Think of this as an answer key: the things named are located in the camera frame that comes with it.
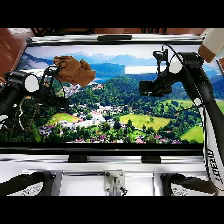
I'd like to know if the brown garment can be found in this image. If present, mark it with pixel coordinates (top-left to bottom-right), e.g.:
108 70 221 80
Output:
52 55 97 87

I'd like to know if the black cable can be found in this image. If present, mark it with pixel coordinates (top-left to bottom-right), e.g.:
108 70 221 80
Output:
119 185 129 197

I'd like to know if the white cardboard box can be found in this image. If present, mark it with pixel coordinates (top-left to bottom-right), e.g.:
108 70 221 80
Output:
198 28 224 64

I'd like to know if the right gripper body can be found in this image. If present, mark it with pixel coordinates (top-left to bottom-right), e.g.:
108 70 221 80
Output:
138 73 175 98

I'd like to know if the silver frame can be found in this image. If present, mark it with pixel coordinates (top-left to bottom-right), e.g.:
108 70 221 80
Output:
0 32 224 197

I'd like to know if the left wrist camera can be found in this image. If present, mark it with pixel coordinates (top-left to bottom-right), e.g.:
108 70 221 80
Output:
41 65 63 90

